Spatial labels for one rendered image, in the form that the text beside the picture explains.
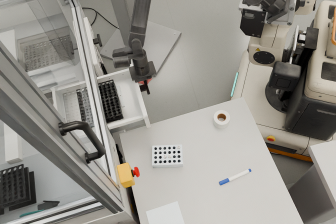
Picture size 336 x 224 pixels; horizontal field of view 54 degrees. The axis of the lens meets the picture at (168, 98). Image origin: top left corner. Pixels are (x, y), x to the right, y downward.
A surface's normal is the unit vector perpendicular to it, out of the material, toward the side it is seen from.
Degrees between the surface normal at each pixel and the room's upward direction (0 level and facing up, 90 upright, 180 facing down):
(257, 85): 0
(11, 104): 90
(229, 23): 0
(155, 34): 3
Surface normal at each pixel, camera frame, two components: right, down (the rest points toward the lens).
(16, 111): 0.28, 0.83
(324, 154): -0.07, -0.49
